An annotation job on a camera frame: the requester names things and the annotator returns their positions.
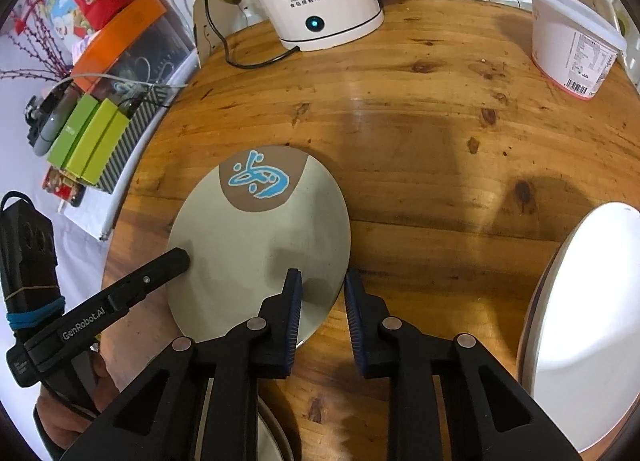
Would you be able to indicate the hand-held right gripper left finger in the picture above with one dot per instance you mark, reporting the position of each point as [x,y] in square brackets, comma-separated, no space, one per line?
[292,326]

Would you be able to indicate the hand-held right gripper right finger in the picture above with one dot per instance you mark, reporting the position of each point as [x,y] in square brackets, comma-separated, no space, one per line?
[356,326]

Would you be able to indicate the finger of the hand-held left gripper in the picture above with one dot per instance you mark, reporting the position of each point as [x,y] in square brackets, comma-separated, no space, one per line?
[160,271]

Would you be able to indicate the beige plate with blue print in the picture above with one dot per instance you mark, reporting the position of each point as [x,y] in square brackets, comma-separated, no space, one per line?
[240,251]

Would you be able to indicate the steel bowl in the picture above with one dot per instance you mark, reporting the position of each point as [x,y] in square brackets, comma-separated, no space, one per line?
[272,436]

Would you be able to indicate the white plate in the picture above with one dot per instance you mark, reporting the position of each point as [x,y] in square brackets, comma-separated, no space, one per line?
[590,316]

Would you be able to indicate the person's left hand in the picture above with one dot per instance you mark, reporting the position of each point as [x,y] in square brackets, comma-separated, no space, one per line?
[55,421]

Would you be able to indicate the white tube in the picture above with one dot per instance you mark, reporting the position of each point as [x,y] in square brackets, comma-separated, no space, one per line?
[111,213]

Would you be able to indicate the dark green box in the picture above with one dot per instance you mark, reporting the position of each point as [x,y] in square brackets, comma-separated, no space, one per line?
[70,136]

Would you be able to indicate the lime green box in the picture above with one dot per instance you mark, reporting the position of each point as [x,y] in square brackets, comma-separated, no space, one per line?
[105,141]

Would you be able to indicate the clear container with orange lid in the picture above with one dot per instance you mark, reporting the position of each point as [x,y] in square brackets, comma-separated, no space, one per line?
[150,41]

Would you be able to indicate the white plastic tub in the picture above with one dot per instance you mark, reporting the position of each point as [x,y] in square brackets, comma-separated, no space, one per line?
[565,46]

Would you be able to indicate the small grey camera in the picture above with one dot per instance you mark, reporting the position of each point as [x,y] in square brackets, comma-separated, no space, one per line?
[47,121]

